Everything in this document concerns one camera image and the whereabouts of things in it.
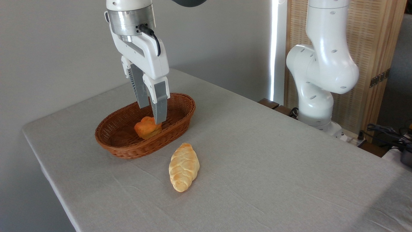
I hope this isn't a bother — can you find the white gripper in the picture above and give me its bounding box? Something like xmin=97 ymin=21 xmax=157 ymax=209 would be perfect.
xmin=109 ymin=26 xmax=171 ymax=125

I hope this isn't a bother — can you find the long braided bread loaf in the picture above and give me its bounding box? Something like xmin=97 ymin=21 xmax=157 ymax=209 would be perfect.
xmin=169 ymin=143 xmax=200 ymax=193

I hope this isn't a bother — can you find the small orange bread roll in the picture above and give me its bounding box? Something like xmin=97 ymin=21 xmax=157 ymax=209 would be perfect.
xmin=134 ymin=116 xmax=163 ymax=140

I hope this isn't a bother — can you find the brown woven wicker basket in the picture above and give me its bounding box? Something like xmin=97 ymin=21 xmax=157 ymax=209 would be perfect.
xmin=95 ymin=93 xmax=196 ymax=160

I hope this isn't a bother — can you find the dark wooden furniture piece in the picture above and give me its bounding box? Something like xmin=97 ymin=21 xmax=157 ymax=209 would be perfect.
xmin=258 ymin=98 xmax=298 ymax=119

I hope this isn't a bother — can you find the grey tablecloth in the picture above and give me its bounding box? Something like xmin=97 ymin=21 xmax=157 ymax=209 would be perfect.
xmin=22 ymin=68 xmax=412 ymax=232

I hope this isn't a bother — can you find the white power strip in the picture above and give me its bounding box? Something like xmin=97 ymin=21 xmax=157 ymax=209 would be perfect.
xmin=341 ymin=130 xmax=367 ymax=147

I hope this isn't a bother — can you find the dark metal screen hinge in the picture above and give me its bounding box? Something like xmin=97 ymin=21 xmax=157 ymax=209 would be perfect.
xmin=370 ymin=68 xmax=390 ymax=88

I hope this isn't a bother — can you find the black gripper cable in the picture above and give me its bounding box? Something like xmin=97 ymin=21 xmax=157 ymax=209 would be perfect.
xmin=138 ymin=24 xmax=161 ymax=57

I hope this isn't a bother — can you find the bundle of black cables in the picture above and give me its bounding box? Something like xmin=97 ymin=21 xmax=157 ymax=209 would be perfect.
xmin=366 ymin=123 xmax=412 ymax=152

